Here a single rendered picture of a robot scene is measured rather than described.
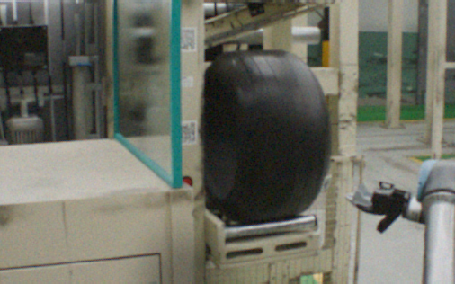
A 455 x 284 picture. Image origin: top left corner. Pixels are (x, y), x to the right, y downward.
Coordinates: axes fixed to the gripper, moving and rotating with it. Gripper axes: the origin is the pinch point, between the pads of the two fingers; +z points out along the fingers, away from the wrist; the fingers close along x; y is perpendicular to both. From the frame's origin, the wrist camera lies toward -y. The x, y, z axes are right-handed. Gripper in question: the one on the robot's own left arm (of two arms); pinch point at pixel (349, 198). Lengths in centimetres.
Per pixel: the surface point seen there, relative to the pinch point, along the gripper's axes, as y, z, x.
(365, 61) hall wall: -383, 269, -902
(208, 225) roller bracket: -6.7, 38.6, 23.9
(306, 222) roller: -12.4, 13.5, 2.8
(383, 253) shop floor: -174, 26, -173
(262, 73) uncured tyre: 37.9, 30.5, -0.1
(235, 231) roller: -8.0, 30.2, 21.6
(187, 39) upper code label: 48, 52, 6
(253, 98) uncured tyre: 33.7, 29.3, 8.7
